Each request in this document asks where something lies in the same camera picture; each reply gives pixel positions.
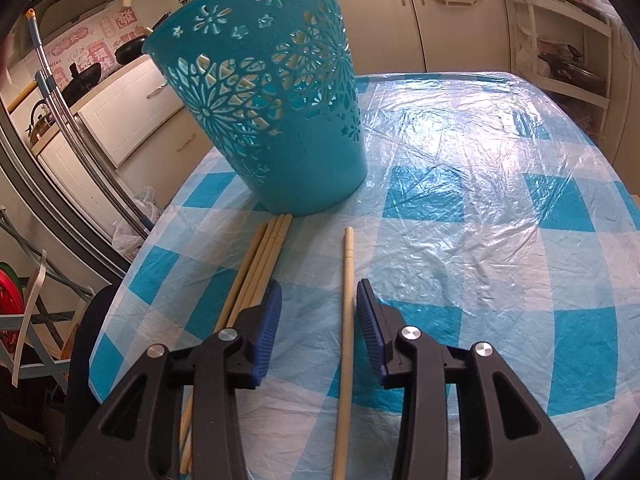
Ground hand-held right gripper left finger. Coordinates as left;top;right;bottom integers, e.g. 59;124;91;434
70;280;284;480

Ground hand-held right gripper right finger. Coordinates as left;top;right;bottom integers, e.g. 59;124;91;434
355;278;586;480

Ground bundle of wooden chopsticks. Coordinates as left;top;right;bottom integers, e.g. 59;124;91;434
177;213;294;474

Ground teal cut-out plastic basket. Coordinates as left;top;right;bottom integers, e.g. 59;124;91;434
141;0;369;217

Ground blue checked plastic tablecloth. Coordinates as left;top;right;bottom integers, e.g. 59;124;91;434
88;71;640;480

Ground white plastic bag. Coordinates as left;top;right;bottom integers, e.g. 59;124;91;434
111;186;164;264

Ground teal and cream shelf rack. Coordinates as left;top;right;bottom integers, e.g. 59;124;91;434
0;205;97;393

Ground cream base cabinet under stove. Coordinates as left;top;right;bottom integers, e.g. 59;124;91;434
36;52;217;257

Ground red printed bag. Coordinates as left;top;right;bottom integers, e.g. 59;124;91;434
0;260;26;347

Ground metal mop pole orange tip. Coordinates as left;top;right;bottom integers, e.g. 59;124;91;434
25;8;152;227

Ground metal stovetop kettle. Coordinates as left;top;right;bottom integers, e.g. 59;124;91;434
26;100;56;149

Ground black wok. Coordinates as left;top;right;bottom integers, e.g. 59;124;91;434
62;62;109;106
114;30;152;66

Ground cream base cabinets under window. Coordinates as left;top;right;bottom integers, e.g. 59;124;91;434
332;0;517;74

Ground metal pot with lid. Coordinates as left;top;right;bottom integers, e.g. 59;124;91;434
537;50;609;97

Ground white trolley cart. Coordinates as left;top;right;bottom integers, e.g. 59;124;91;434
505;0;617;112

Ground silver sliding door frame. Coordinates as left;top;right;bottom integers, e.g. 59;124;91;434
0;0;128;283

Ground pink wall stickers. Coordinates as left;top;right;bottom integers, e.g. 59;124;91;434
47;7;137;84

